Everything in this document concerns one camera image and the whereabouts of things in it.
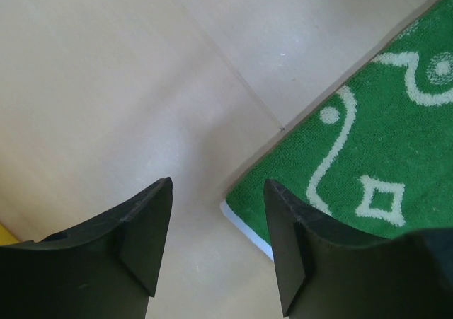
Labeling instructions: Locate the yellow plastic tray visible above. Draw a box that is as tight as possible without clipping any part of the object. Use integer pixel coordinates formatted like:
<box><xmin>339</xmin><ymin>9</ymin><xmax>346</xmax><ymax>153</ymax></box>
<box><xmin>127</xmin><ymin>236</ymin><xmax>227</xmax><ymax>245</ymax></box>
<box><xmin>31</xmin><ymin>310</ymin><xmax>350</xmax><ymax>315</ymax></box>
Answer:
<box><xmin>0</xmin><ymin>224</ymin><xmax>19</xmax><ymax>246</ymax></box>

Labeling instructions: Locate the green frog pattern towel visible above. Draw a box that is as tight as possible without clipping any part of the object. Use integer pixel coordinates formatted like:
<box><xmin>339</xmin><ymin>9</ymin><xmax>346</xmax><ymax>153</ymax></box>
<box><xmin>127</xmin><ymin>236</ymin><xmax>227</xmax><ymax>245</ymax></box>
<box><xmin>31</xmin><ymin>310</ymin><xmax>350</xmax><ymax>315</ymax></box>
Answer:
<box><xmin>221</xmin><ymin>0</ymin><xmax>452</xmax><ymax>255</ymax></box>

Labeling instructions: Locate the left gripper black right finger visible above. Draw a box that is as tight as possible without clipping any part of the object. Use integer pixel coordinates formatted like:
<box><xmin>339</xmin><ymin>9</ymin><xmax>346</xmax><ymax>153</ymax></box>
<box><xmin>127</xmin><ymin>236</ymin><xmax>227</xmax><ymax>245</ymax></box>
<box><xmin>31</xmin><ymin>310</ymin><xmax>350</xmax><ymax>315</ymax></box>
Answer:
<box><xmin>264</xmin><ymin>180</ymin><xmax>452</xmax><ymax>318</ymax></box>

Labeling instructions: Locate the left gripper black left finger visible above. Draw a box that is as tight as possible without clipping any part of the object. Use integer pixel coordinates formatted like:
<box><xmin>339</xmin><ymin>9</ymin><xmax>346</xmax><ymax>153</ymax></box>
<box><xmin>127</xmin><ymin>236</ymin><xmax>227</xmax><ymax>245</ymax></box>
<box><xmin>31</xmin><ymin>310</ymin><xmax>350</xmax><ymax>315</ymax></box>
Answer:
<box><xmin>1</xmin><ymin>178</ymin><xmax>173</xmax><ymax>318</ymax></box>

